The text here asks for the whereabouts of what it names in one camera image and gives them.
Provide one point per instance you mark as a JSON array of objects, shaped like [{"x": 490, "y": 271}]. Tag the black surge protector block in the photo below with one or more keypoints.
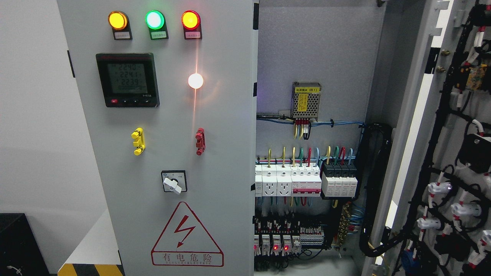
[{"x": 338, "y": 181}]

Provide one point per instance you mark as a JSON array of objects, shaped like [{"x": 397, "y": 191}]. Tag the yellow terminal connector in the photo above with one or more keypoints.
[{"x": 138, "y": 141}]

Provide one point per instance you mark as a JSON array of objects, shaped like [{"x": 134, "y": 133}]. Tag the green indicator light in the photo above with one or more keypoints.
[{"x": 156, "y": 24}]

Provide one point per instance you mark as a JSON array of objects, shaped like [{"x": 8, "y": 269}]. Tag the grey cabinet door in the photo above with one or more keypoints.
[
  {"x": 219, "y": 181},
  {"x": 450, "y": 232}
]

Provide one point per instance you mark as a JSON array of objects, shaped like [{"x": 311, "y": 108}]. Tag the white glowing indicator lamp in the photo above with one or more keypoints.
[{"x": 195, "y": 81}]

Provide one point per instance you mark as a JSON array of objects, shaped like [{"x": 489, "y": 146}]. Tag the metal mesh power supply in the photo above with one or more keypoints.
[{"x": 305, "y": 99}]

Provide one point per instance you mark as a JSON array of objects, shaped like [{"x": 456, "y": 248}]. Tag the red indicator light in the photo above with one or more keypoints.
[{"x": 191, "y": 22}]

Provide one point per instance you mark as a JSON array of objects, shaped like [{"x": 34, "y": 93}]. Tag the red electric danger warning sticker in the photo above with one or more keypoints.
[{"x": 185, "y": 241}]

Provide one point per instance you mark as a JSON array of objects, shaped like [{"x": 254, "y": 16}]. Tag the yellow indicator light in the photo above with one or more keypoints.
[{"x": 120, "y": 25}]

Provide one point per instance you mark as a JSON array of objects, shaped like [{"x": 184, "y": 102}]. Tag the black digital power meter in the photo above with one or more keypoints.
[{"x": 128, "y": 80}]

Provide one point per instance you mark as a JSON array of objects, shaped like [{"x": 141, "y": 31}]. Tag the red terminal connector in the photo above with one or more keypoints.
[{"x": 200, "y": 141}]

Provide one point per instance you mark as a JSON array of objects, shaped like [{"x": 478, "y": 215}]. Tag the white rotary selector switch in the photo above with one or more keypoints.
[{"x": 174, "y": 181}]

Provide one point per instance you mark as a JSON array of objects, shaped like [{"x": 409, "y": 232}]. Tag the white socket breaker row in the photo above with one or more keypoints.
[{"x": 287, "y": 180}]

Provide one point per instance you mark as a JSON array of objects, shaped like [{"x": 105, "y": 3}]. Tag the lower relay terminal row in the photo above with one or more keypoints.
[{"x": 288, "y": 235}]

